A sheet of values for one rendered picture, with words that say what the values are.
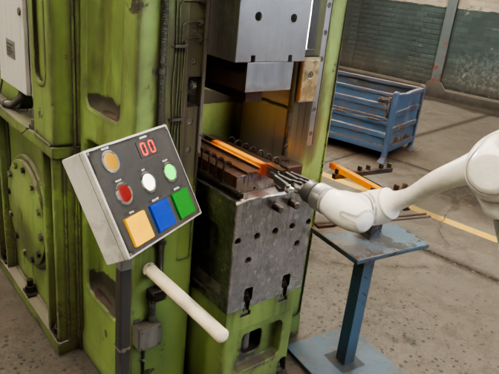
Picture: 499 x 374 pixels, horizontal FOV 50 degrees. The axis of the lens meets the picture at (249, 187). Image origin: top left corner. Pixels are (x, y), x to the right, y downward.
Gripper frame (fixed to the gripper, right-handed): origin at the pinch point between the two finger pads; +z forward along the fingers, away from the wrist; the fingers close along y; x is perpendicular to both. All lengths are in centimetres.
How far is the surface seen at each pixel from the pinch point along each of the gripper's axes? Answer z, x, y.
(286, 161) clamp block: 11.2, -2.3, 16.2
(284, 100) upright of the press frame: 23.7, 17.6, 22.9
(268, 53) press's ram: 6.6, 39.3, -4.2
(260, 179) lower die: 5.1, -4.4, -1.5
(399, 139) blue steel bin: 182, -88, 352
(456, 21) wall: 362, 15, 710
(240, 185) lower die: 5.1, -5.2, -10.2
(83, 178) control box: -11, 14, -73
